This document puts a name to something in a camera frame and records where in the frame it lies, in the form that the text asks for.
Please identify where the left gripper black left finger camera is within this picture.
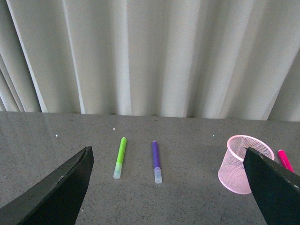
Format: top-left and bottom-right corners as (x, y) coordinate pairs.
(0, 146), (94, 225)

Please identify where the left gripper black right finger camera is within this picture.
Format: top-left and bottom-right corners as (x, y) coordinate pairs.
(243, 147), (300, 225)

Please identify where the pink highlighter pen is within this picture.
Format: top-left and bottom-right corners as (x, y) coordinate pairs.
(278, 150), (294, 172)

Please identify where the purple highlighter pen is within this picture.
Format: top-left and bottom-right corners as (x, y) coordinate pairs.
(152, 141), (162, 184)

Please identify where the pink mesh pen cup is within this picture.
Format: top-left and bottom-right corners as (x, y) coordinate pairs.
(218, 135), (275, 195)

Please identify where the green highlighter pen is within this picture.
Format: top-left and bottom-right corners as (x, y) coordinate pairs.
(113, 137), (127, 179)

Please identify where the white pleated curtain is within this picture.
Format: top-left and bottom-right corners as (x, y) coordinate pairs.
(0, 0), (300, 121)

